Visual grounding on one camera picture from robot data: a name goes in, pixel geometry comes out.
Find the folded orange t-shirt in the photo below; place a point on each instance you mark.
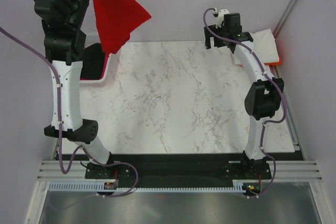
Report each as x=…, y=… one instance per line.
x=275, y=63

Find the folded white t-shirt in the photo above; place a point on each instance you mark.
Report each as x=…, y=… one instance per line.
x=265, y=45

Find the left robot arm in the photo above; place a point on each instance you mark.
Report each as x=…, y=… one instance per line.
x=64, y=47

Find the white plastic basket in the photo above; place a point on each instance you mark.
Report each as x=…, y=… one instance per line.
x=93, y=38

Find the white slotted cable duct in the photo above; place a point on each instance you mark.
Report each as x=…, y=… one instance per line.
x=108, y=187

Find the black t-shirt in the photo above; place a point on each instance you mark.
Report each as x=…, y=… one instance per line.
x=93, y=49

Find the pink t-shirt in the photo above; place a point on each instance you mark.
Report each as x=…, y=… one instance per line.
x=105, y=69

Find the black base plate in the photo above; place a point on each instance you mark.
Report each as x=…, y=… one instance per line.
x=167, y=170

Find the aluminium rail frame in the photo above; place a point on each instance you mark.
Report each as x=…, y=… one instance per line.
x=294, y=194

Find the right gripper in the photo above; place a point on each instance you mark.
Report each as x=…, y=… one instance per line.
x=207, y=43

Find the red t-shirt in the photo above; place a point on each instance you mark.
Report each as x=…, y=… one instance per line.
x=116, y=20

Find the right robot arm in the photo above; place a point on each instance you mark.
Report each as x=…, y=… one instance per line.
x=263, y=100

